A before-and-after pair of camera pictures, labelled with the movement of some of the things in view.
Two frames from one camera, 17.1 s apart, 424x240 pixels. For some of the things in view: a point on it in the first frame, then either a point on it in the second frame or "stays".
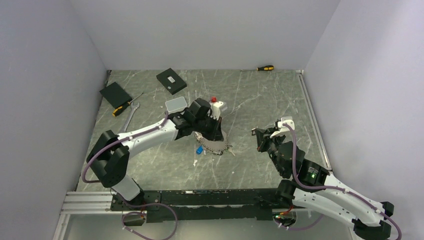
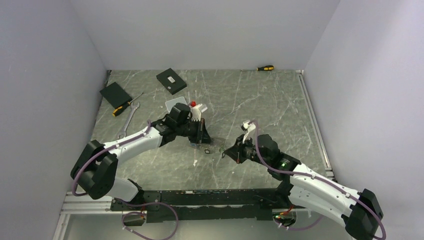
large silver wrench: [133, 108] stays
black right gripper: [263, 137] → [236, 152]
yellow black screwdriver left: [119, 110] stays
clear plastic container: [176, 105] stays
